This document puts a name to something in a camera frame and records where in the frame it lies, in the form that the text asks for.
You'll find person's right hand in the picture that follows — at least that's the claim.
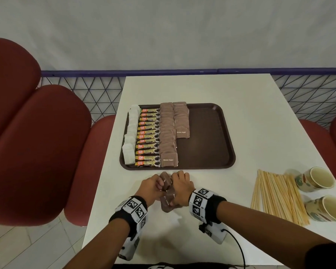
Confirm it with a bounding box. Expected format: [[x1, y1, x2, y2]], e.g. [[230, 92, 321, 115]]
[[168, 170, 196, 207]]

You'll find person's left hand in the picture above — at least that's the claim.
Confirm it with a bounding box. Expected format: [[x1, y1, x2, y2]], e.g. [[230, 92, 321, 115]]
[[135, 174, 168, 208]]

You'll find pile of brown sugar packets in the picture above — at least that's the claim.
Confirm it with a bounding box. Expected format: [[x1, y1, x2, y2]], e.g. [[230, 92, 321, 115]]
[[159, 171, 183, 213]]

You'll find row of white tea bags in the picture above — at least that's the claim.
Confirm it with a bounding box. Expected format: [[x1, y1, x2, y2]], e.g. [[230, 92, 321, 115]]
[[122, 105, 141, 166]]

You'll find row of brown sugar packets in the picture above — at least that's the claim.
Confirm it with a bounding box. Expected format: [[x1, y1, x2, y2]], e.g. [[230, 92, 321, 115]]
[[173, 102, 190, 139], [159, 102, 179, 168]]

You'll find row of gold coffee sachets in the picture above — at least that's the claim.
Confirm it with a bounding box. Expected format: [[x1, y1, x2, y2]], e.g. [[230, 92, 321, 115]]
[[134, 108, 161, 167]]

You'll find brown plastic tray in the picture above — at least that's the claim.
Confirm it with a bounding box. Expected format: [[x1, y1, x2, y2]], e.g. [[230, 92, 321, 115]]
[[119, 103, 236, 171]]

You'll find bundle of wooden stirrers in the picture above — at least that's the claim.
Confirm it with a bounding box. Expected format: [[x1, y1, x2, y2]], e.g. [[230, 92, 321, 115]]
[[251, 169, 310, 226]]

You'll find patterned paper cup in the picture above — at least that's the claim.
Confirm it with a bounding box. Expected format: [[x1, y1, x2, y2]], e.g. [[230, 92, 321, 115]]
[[294, 166, 335, 193], [305, 195, 336, 223]]

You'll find person's right forearm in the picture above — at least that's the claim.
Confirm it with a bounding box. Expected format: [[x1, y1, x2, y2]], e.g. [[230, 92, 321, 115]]
[[217, 201, 325, 269]]

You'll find person's left forearm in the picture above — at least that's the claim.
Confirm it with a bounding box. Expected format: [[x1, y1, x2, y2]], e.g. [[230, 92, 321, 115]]
[[63, 218, 131, 269]]

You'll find person's black clothing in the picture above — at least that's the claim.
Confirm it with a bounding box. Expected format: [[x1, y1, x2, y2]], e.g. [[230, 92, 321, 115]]
[[112, 262, 241, 269]]

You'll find person's black sleeve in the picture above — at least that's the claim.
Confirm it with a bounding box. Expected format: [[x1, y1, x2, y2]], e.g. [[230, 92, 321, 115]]
[[305, 243, 336, 269]]

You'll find right marker wristband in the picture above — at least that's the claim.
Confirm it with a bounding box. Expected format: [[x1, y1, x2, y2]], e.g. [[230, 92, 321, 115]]
[[189, 188, 227, 225]]

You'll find red padded chair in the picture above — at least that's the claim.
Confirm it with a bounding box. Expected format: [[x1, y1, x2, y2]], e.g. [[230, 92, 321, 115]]
[[298, 109, 336, 197], [0, 37, 117, 227]]

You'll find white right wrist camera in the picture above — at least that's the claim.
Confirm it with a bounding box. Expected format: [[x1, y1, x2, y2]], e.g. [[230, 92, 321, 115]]
[[199, 221, 231, 245]]

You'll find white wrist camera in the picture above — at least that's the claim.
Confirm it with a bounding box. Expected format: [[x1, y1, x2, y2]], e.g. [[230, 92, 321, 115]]
[[199, 221, 231, 245], [118, 229, 142, 261]]

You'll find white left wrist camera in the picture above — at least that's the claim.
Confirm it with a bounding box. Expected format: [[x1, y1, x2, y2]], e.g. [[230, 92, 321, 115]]
[[118, 229, 142, 261]]

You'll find black camera cable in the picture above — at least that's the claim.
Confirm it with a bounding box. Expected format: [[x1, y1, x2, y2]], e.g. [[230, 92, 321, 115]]
[[221, 228, 247, 269]]

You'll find purple wire fence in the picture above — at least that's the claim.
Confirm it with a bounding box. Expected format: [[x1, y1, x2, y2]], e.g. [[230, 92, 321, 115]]
[[40, 68, 336, 129]]

